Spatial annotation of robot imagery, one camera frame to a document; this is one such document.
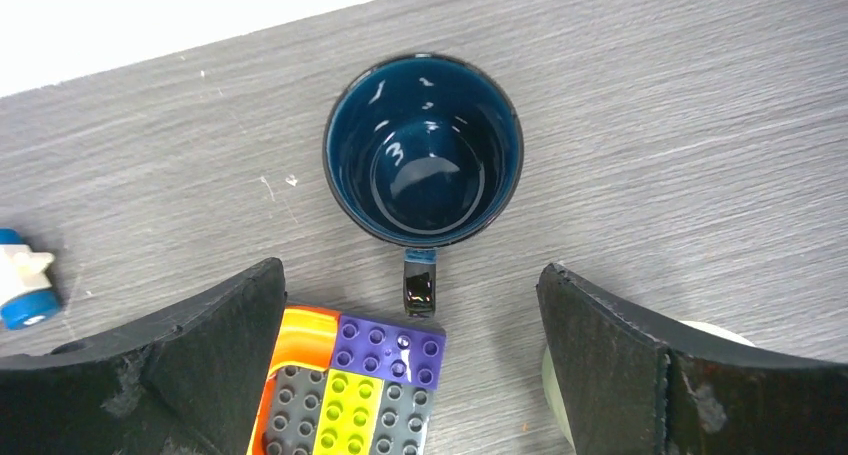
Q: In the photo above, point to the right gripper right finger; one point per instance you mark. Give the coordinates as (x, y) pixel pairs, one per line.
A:
(633, 381)

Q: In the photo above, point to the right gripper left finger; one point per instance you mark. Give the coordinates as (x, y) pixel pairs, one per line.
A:
(186, 379)

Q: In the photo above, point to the light green mug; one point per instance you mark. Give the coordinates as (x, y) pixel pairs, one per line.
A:
(553, 386)

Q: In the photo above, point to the dark blue mug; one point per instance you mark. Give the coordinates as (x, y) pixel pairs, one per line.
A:
(422, 151)

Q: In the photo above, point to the orange arch brick assembly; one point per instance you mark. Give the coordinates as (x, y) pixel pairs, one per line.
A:
(341, 383)

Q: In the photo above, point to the toy brick car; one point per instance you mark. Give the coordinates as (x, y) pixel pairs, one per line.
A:
(27, 292)

